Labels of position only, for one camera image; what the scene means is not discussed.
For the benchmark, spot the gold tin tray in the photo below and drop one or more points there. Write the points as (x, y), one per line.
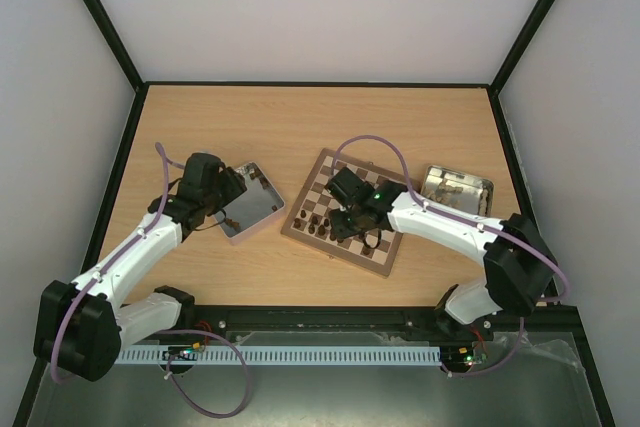
(460, 187)

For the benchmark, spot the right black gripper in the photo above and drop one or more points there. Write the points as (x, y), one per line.
(342, 220)

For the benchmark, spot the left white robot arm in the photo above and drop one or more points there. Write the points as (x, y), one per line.
(83, 325)

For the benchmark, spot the pink tin tray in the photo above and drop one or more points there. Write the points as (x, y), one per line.
(235, 238)

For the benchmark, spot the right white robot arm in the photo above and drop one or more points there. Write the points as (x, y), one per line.
(518, 265)

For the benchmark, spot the black frame rail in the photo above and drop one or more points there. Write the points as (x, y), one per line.
(410, 323)

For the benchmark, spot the light blue cable duct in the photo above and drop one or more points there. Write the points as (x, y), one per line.
(284, 355)

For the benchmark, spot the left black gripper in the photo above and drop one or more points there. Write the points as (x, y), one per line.
(235, 187)

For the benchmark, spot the pile of dark chess pieces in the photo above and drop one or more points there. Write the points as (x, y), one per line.
(256, 204)

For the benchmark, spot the wooden chess board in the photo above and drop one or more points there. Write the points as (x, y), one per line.
(317, 201)

